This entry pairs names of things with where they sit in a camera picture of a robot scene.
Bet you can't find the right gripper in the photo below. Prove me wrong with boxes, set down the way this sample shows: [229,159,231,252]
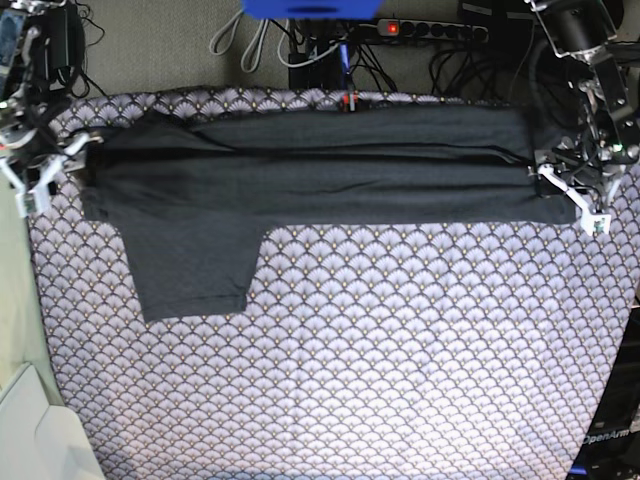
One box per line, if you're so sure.
[1,124,103,181]

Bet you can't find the dark grey T-shirt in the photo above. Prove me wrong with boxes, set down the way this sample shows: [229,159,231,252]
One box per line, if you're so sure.
[81,105,576,322]

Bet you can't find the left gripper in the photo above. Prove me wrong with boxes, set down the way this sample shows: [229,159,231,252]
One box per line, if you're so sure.
[528,142,635,205]

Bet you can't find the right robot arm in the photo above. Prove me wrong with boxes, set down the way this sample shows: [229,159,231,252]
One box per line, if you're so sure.
[1,1,103,189]

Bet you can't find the black OpenArm box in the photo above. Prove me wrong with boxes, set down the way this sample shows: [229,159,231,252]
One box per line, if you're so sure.
[567,307,639,479]

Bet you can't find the grey looped cable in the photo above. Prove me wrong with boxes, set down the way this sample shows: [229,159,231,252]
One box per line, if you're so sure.
[208,9,274,74]

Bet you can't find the fan patterned tablecloth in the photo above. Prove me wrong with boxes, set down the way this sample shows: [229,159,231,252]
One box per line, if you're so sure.
[16,84,640,480]

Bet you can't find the black power strip red switch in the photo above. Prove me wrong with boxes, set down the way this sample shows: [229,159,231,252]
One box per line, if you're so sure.
[376,18,489,43]

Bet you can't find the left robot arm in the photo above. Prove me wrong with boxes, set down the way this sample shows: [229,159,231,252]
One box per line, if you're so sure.
[528,1,639,208]

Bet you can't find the red black table clamp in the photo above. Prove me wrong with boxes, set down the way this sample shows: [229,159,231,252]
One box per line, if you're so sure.
[340,90,359,113]

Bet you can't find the white plastic bin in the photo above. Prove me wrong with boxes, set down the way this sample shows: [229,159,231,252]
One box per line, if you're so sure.
[1,363,104,479]

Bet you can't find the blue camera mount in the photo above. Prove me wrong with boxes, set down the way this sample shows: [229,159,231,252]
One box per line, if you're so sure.
[242,0,382,20]

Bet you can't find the tangled black cables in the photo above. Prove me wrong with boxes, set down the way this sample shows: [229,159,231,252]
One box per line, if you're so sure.
[349,29,551,106]

